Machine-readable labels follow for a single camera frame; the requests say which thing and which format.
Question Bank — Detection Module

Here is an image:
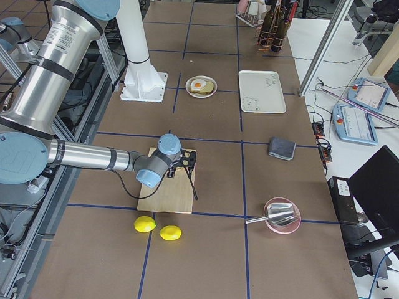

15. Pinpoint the copper wire bottle rack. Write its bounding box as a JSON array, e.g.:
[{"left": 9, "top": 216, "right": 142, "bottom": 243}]
[{"left": 257, "top": 26, "right": 286, "bottom": 52}]

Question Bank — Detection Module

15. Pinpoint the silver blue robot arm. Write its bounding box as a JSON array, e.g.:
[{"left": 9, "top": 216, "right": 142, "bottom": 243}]
[
  {"left": 1, "top": 1, "right": 181, "bottom": 188},
  {"left": 1, "top": 17, "right": 32, "bottom": 52}
]

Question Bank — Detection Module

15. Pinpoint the light pink cup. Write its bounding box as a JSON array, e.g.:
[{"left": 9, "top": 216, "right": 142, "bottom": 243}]
[{"left": 237, "top": 0, "right": 249, "bottom": 13}]

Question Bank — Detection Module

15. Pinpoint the black monitor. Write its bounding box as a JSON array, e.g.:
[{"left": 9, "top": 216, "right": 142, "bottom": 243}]
[{"left": 345, "top": 145, "right": 399, "bottom": 259}]

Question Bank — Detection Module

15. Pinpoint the green wine bottle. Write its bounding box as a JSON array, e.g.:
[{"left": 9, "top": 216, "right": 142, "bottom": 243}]
[
  {"left": 258, "top": 0, "right": 280, "bottom": 49},
  {"left": 271, "top": 1, "right": 297, "bottom": 52}
]

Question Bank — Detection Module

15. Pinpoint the white wire cup rack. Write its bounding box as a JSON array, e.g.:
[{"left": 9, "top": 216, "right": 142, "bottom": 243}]
[{"left": 236, "top": 0, "right": 267, "bottom": 27}]

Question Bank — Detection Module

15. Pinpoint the black computer box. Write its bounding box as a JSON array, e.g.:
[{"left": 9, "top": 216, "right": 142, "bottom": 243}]
[{"left": 328, "top": 176, "right": 359, "bottom": 225}]

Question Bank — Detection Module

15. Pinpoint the cream bear serving tray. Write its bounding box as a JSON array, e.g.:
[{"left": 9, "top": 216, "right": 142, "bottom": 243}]
[{"left": 238, "top": 70, "right": 286, "bottom": 114}]

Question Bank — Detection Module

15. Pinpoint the yellow lemon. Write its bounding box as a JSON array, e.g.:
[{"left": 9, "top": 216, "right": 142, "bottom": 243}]
[
  {"left": 160, "top": 225, "right": 182, "bottom": 240},
  {"left": 133, "top": 216, "right": 156, "bottom": 233}
]

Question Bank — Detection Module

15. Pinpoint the blue teach pendant near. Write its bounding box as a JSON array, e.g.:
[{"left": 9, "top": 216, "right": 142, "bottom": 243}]
[{"left": 332, "top": 104, "right": 378, "bottom": 146}]

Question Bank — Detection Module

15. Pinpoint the yellow lemon right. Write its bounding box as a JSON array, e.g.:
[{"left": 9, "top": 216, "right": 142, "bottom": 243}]
[{"left": 160, "top": 225, "right": 182, "bottom": 240}]

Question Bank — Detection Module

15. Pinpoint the bread slice on plate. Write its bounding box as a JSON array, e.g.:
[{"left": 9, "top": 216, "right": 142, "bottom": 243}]
[{"left": 190, "top": 80, "right": 214, "bottom": 95}]

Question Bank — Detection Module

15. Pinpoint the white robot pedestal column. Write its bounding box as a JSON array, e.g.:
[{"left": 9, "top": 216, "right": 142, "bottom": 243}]
[{"left": 117, "top": 0, "right": 168, "bottom": 102}]

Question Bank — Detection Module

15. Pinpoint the green wine bottle front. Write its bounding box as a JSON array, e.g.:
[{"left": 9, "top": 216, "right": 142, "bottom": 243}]
[{"left": 271, "top": 1, "right": 297, "bottom": 52}]

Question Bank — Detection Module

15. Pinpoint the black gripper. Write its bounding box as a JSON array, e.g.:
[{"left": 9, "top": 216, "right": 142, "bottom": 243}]
[{"left": 166, "top": 160, "right": 180, "bottom": 178}]

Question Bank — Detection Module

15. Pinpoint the blue teach pendant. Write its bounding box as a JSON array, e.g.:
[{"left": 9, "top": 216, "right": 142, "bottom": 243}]
[
  {"left": 332, "top": 104, "right": 378, "bottom": 146},
  {"left": 347, "top": 77, "right": 391, "bottom": 112}
]

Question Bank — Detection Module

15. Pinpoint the blue teach pendant far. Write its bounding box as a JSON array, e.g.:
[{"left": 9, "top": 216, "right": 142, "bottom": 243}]
[{"left": 347, "top": 77, "right": 391, "bottom": 112}]

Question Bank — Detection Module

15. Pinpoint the green wine bottle middle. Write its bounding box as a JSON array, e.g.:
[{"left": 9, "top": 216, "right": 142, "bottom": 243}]
[{"left": 258, "top": 0, "right": 280, "bottom": 49}]

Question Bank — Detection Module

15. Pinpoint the yellow lemon left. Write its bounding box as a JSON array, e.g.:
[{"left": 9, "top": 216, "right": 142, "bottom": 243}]
[{"left": 133, "top": 216, "right": 156, "bottom": 233}]

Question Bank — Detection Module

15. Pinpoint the folded grey cloth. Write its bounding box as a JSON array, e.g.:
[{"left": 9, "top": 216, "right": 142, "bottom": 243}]
[{"left": 268, "top": 136, "right": 297, "bottom": 161}]

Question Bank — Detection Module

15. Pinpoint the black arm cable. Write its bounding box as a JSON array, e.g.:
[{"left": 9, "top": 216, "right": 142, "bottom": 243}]
[{"left": 105, "top": 148, "right": 199, "bottom": 201}]

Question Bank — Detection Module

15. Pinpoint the fried egg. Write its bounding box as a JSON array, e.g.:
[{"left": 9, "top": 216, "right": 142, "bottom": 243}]
[{"left": 190, "top": 79, "right": 207, "bottom": 92}]

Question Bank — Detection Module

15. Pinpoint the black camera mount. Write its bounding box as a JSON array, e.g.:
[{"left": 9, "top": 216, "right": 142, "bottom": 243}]
[{"left": 180, "top": 149, "right": 197, "bottom": 171}]

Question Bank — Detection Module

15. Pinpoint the pink bowl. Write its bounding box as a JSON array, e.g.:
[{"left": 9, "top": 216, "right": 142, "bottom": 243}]
[{"left": 263, "top": 197, "right": 302, "bottom": 234}]

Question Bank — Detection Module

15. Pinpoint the white round plate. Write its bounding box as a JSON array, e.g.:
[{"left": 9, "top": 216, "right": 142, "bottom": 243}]
[{"left": 185, "top": 75, "right": 218, "bottom": 98}]

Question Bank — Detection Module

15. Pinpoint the aluminium frame post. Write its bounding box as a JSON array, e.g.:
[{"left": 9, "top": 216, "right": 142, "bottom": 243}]
[{"left": 299, "top": 0, "right": 353, "bottom": 97}]

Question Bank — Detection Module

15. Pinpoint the metal scoop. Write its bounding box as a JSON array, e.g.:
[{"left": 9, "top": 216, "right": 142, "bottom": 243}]
[{"left": 245, "top": 202, "right": 299, "bottom": 227}]

